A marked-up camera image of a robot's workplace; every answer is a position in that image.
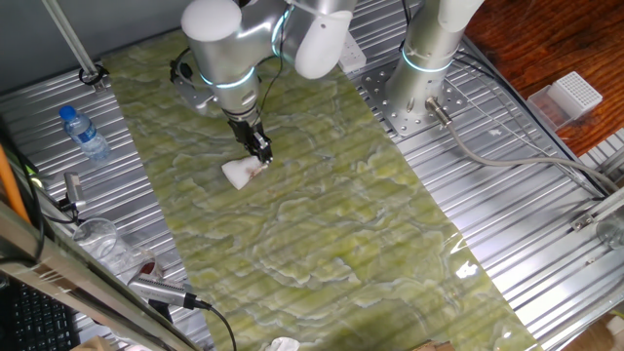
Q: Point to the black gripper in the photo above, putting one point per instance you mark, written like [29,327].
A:
[246,129]

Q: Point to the white sponge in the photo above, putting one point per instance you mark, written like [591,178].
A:
[241,173]

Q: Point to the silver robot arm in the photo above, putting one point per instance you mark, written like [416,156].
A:
[424,63]

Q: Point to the green marble pattern mat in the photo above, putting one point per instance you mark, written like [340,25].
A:
[341,244]

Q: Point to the white power strip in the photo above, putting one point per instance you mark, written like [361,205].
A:
[352,56]

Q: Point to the small glass with brown liquid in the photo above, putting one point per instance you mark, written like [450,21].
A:
[146,268]

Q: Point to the water bottle with blue cap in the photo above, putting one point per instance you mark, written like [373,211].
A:
[85,134]

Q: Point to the large clear glass beaker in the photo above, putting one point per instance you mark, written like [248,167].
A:
[95,239]

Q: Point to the white crumpled tissue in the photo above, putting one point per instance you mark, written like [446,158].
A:
[283,345]

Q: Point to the aluminium pole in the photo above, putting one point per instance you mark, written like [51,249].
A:
[68,34]

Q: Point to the small white paper scrap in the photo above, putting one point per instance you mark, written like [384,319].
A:
[495,131]

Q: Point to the orange tube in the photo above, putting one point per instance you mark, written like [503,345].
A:
[10,185]

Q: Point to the brown cardboard box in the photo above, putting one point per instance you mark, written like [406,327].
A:
[92,345]

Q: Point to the brown wooden piece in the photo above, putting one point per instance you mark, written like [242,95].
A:
[431,346]

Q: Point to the black keyboard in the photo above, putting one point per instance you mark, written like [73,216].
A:
[39,322]

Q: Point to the clear plastic box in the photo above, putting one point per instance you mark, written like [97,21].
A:
[543,107]

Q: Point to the white pipette tip box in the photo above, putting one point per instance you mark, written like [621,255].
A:
[577,92]

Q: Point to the clear round glass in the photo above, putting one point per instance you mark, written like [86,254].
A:
[612,234]

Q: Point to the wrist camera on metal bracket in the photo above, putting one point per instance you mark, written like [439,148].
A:
[192,92]

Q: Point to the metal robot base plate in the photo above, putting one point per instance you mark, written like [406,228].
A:
[404,122]

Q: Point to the aluminium frame beam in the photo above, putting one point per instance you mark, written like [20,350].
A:
[58,273]

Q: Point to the aluminium profile rail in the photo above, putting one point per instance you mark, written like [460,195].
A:
[604,207]

